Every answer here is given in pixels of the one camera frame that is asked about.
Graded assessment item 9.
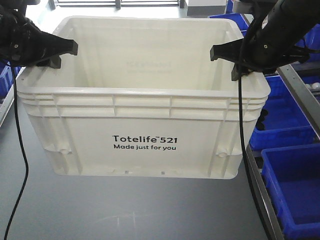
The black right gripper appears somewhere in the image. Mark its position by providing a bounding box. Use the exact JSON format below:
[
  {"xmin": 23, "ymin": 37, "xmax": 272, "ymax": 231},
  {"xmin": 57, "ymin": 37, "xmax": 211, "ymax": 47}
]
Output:
[{"xmin": 209, "ymin": 14, "xmax": 310, "ymax": 81}]

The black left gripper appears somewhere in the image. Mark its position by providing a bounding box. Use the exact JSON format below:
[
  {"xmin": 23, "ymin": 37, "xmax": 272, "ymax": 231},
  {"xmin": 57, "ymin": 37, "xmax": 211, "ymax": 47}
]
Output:
[{"xmin": 0, "ymin": 0, "xmax": 78, "ymax": 69}]

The blue bin upper right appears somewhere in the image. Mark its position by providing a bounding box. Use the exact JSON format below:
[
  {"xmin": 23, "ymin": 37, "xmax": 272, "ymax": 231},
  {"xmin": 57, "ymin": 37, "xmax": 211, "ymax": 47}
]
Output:
[{"xmin": 208, "ymin": 13, "xmax": 249, "ymax": 36}]

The black right cable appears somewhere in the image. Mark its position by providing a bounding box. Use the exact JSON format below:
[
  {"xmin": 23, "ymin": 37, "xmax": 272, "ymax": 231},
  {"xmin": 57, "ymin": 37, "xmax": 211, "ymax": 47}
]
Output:
[{"xmin": 237, "ymin": 4, "xmax": 276, "ymax": 240}]

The white Totelife plastic bin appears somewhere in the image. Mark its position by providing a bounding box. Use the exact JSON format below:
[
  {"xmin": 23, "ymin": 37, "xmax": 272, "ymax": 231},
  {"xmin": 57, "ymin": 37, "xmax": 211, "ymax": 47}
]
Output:
[{"xmin": 17, "ymin": 16, "xmax": 271, "ymax": 179}]

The blue bin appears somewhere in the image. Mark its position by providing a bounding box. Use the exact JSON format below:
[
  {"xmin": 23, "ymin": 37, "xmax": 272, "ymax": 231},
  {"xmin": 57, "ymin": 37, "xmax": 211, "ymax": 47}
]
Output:
[
  {"xmin": 261, "ymin": 144, "xmax": 320, "ymax": 240},
  {"xmin": 208, "ymin": 13, "xmax": 249, "ymax": 36},
  {"xmin": 249, "ymin": 75, "xmax": 316, "ymax": 151}
]

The blue bins left side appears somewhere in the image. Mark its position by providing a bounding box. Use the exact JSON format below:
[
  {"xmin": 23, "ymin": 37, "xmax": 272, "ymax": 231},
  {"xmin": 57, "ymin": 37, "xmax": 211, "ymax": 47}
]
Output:
[{"xmin": 0, "ymin": 60, "xmax": 13, "ymax": 99}]

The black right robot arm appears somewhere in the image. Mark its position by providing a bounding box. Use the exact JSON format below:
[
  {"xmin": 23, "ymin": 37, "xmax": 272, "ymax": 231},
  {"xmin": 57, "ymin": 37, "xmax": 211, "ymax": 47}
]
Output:
[{"xmin": 210, "ymin": 0, "xmax": 320, "ymax": 81}]

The blue bin right middle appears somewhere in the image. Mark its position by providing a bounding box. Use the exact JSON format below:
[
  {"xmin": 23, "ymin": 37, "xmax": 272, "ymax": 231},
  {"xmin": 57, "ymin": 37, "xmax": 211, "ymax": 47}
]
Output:
[{"xmin": 249, "ymin": 75, "xmax": 316, "ymax": 151}]

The blue bin right front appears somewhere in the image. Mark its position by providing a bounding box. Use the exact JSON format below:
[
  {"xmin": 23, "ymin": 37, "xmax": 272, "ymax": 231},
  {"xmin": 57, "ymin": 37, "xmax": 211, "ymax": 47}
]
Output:
[{"xmin": 261, "ymin": 144, "xmax": 320, "ymax": 240}]

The grey shelf frame right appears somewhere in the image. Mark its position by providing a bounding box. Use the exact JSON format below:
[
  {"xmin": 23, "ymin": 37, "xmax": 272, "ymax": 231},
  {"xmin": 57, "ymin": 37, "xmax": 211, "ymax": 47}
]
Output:
[{"xmin": 244, "ymin": 62, "xmax": 320, "ymax": 240}]

